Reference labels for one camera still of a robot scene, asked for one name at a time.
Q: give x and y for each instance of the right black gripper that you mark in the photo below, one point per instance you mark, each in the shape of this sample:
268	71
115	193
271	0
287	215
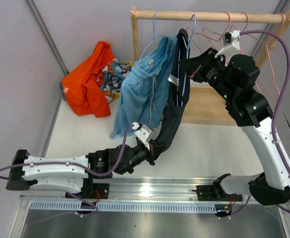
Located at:
198	65

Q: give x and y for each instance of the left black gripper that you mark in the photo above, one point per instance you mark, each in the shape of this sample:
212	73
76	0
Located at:
156	149

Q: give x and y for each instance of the blue hanger navy shorts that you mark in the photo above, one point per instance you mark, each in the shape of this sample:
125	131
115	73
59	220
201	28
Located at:
187	54

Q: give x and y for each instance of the dark navy shorts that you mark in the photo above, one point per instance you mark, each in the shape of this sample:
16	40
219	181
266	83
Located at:
173	111

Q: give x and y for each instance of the pink hanger patterned shorts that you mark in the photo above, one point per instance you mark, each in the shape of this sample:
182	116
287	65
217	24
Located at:
230	27

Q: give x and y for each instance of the blue hanger light shorts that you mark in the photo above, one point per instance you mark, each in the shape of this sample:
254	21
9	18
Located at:
154	37

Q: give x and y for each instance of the patterned colourful shorts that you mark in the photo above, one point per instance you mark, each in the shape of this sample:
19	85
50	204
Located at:
114	73

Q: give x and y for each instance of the dark green shorts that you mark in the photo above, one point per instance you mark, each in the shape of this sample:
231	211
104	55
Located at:
62	92

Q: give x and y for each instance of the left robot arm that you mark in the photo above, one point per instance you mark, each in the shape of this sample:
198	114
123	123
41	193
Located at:
76	174

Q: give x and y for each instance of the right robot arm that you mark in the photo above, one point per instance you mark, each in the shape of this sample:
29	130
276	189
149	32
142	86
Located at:
252	113

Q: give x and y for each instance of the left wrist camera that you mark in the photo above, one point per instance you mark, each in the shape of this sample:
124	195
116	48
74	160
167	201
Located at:
143	133

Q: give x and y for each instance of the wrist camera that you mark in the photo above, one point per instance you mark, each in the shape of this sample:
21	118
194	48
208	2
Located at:
143	133
231	44

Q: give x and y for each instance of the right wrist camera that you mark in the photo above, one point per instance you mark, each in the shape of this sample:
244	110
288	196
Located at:
231	44

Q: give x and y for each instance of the aluminium rail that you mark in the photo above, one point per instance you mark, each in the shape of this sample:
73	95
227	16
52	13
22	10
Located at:
147	189

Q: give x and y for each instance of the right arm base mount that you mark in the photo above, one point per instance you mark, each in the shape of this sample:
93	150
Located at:
211	193

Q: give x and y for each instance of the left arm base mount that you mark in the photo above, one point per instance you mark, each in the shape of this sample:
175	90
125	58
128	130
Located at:
94	191

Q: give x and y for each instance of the slotted cable duct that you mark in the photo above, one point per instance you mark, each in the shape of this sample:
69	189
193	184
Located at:
125	207

